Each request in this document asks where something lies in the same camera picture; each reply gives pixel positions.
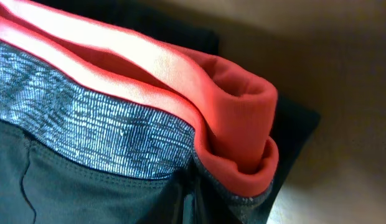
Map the black leggings red waistband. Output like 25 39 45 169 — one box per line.
0 1 320 223

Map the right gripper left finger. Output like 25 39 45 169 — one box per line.
137 178 186 224

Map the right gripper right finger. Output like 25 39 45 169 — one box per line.
194 177 242 224

